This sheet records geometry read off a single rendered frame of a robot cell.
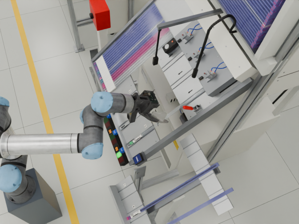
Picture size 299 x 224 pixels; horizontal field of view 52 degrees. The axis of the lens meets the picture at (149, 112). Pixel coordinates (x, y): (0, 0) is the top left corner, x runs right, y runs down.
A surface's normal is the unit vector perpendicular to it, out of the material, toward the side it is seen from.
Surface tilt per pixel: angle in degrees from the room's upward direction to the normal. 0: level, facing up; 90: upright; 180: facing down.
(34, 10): 0
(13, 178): 8
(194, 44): 45
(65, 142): 15
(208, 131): 0
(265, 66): 90
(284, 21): 90
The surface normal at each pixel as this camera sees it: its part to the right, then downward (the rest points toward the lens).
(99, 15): 0.37, 0.83
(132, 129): -0.61, -0.13
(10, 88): 0.07, -0.48
